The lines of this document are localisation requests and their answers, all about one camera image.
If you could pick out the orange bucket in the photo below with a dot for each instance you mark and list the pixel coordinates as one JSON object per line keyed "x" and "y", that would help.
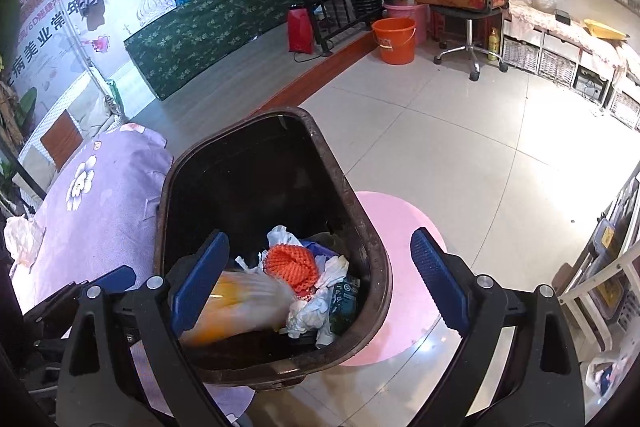
{"x": 395, "y": 42}

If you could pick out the red bag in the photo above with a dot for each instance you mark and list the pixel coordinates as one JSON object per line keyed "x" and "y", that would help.
{"x": 301, "y": 29}

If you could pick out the pink bucket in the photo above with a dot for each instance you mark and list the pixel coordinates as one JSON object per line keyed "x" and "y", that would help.
{"x": 417, "y": 14}

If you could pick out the dark brown trash bin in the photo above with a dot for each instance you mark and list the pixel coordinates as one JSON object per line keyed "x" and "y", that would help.
{"x": 240, "y": 187}

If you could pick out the orange plastic bottle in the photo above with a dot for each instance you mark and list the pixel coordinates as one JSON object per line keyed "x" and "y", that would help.
{"x": 240, "y": 307}

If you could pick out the white storage rack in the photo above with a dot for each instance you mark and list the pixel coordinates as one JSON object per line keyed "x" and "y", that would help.
{"x": 605, "y": 277}

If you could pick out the purple floral blanket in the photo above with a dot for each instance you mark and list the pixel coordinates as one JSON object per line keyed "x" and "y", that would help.
{"x": 110, "y": 207}

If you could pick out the yellow bottle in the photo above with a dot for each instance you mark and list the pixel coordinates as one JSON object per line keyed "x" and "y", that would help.
{"x": 493, "y": 44}

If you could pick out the orange cushion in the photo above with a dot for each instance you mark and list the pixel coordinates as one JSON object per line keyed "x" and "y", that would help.
{"x": 61, "y": 139}

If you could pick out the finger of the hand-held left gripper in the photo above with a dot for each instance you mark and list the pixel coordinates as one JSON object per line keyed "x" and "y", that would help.
{"x": 115, "y": 278}

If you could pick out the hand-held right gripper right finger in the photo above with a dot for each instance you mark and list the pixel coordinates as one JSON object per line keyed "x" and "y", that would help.
{"x": 440, "y": 277}

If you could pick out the pink round mat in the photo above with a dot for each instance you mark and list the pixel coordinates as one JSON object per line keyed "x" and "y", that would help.
{"x": 395, "y": 212}

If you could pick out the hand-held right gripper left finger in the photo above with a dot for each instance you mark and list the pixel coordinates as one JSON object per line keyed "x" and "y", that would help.
{"x": 200, "y": 282}

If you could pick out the orange foam net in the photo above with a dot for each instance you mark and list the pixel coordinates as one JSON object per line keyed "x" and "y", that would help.
{"x": 292, "y": 264}

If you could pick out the white tissue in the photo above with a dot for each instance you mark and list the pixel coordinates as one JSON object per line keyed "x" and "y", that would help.
{"x": 307, "y": 314}

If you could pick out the green and black carton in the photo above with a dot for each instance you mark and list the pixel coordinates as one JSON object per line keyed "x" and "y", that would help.
{"x": 345, "y": 302}

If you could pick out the green floral cloth counter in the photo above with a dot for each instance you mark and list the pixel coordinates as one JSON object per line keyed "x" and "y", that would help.
{"x": 200, "y": 37}

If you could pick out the black swivel stool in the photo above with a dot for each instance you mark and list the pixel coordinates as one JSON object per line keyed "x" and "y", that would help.
{"x": 467, "y": 49}

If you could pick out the wall poster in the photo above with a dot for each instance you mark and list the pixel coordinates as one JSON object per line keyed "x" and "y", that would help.
{"x": 45, "y": 7}

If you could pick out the white wicker sofa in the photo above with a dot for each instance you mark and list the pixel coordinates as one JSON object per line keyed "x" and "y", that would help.
{"x": 85, "y": 107}

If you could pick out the white paper bag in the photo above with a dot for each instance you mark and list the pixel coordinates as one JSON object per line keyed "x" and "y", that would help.
{"x": 22, "y": 239}

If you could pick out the yellow basin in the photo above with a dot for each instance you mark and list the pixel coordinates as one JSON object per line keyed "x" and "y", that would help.
{"x": 605, "y": 29}

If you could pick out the low cabinet with baskets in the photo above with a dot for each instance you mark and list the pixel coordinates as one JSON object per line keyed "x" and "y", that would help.
{"x": 555, "y": 57}

